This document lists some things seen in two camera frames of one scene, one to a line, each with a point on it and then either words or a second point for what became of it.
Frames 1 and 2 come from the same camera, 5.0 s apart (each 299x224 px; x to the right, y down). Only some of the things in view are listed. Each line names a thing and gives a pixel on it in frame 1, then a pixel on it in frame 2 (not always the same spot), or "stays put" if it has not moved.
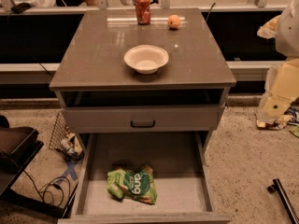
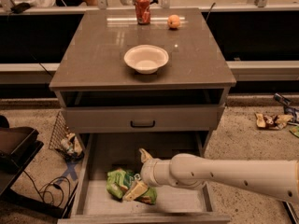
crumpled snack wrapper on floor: (274, 124) stays put
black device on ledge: (20, 7) stays put
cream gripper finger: (269, 29) to (135, 191)
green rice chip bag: (136, 184) stays put
